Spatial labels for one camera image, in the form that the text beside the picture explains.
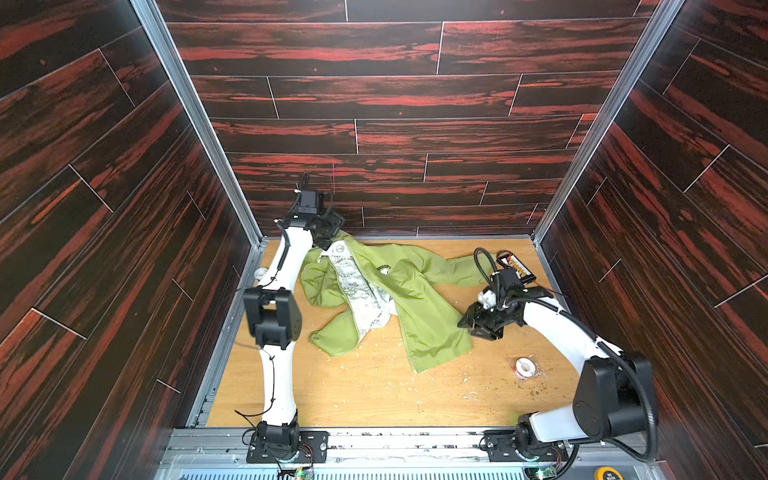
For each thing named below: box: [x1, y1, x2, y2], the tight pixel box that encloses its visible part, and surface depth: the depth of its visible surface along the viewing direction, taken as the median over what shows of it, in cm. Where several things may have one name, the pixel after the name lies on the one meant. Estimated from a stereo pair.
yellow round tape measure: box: [594, 466, 624, 480], surface depth 70 cm
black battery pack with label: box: [496, 250, 537, 284], surface depth 113 cm
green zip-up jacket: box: [301, 232, 490, 373], surface depth 98 cm
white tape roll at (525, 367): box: [514, 357, 536, 378], surface depth 86 cm
